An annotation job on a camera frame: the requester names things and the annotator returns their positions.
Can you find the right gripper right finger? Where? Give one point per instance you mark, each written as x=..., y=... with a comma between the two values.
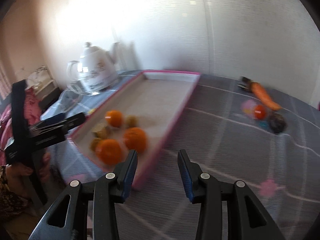
x=247, y=217

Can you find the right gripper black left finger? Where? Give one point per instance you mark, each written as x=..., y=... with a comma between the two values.
x=67, y=216

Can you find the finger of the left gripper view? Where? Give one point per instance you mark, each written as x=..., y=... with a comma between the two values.
x=58, y=121

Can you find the brown cut log piece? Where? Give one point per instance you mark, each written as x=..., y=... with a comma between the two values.
x=101, y=131

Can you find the orange mandarin with stem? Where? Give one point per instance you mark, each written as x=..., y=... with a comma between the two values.
x=114, y=118

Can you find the yellow-green small fruit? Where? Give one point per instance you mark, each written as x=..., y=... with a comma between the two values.
x=131, y=121

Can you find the person's left hand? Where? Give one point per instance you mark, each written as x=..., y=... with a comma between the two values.
x=16, y=172

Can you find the white ceramic electric kettle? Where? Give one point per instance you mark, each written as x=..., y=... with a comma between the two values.
x=95, y=71

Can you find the grey patterned tablecloth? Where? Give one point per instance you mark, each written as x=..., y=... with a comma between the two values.
x=281, y=169

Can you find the dark purple fruit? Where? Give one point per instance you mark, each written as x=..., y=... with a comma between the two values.
x=276, y=123

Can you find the pink rimmed cardboard tray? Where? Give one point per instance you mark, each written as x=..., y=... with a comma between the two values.
x=157, y=98

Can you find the red cherry tomato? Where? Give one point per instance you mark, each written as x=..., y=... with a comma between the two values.
x=259, y=112

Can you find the orange carrot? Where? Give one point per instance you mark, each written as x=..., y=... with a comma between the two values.
x=259, y=91

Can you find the small black cylinder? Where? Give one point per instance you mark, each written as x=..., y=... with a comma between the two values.
x=245, y=84

